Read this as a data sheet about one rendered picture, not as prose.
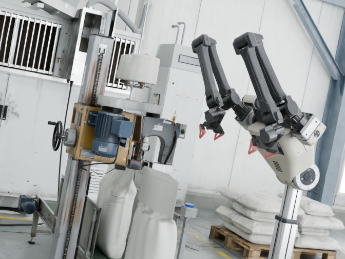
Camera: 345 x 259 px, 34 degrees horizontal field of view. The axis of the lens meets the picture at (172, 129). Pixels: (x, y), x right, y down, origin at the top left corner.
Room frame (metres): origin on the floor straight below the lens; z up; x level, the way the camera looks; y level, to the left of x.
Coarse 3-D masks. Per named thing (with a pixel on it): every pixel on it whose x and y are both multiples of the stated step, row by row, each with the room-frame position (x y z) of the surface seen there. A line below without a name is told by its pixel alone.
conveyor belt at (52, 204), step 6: (48, 204) 4.87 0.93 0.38; (54, 204) 4.91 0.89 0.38; (54, 210) 4.68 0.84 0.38; (96, 246) 3.86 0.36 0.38; (126, 246) 4.01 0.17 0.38; (96, 252) 3.72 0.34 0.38; (102, 252) 3.75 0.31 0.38; (96, 258) 3.59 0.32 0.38; (102, 258) 3.61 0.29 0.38; (108, 258) 3.64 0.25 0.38; (114, 258) 3.66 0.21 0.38; (120, 258) 3.69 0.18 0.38
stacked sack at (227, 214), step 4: (220, 208) 6.40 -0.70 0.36; (224, 208) 6.35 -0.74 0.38; (228, 208) 6.38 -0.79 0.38; (232, 208) 6.42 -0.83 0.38; (216, 212) 6.43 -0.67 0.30; (220, 212) 6.35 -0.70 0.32; (224, 212) 6.31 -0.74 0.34; (228, 212) 6.25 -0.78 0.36; (232, 212) 6.23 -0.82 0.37; (236, 212) 6.23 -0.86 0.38; (220, 216) 6.34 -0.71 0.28; (224, 216) 6.27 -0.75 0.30; (228, 216) 6.20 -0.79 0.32; (232, 216) 6.16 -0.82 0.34; (224, 220) 6.30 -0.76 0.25; (228, 220) 6.19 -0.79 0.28
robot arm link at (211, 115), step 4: (220, 100) 3.14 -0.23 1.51; (220, 104) 3.13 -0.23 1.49; (212, 108) 3.11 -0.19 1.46; (216, 108) 3.17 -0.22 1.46; (204, 112) 3.11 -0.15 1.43; (208, 112) 3.08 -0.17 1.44; (212, 112) 3.09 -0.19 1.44; (216, 112) 3.11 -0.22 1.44; (208, 116) 3.09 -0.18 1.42; (212, 116) 3.07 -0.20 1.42; (216, 116) 3.09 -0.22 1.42; (208, 120) 3.09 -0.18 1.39; (212, 120) 3.08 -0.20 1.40; (216, 120) 3.11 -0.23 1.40
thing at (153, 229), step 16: (144, 176) 3.36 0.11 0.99; (160, 176) 3.09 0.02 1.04; (144, 192) 3.25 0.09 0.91; (160, 192) 3.07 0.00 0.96; (176, 192) 2.97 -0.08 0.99; (144, 208) 3.15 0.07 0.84; (160, 208) 3.06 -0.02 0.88; (144, 224) 3.12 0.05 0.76; (160, 224) 3.01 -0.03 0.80; (128, 240) 3.30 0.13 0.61; (144, 240) 3.07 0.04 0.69; (160, 240) 3.00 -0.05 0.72; (176, 240) 3.05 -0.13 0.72; (128, 256) 3.22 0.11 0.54; (144, 256) 3.03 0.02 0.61; (160, 256) 3.00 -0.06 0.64
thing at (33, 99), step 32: (0, 32) 5.75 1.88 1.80; (32, 32) 5.78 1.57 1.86; (64, 32) 5.92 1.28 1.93; (128, 32) 6.17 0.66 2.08; (0, 64) 5.70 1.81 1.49; (32, 64) 5.82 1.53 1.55; (0, 96) 5.70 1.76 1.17; (32, 96) 5.83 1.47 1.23; (64, 96) 5.97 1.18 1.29; (128, 96) 6.25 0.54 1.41; (0, 128) 5.72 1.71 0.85; (32, 128) 5.86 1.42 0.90; (0, 160) 5.75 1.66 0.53; (32, 160) 5.88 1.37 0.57; (64, 160) 6.01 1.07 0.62; (0, 192) 5.77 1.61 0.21; (32, 192) 5.90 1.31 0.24; (96, 192) 6.18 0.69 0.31
